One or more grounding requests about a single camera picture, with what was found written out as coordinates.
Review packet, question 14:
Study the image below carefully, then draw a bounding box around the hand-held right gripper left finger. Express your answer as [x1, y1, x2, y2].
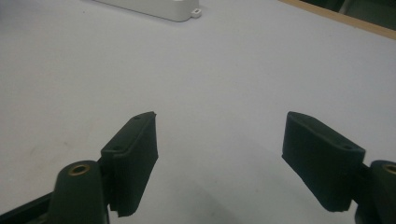
[100, 111, 160, 218]

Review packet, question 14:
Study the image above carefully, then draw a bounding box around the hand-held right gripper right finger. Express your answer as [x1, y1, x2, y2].
[281, 110, 367, 213]

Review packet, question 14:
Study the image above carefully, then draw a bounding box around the white plastic box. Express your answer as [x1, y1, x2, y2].
[92, 0, 203, 23]

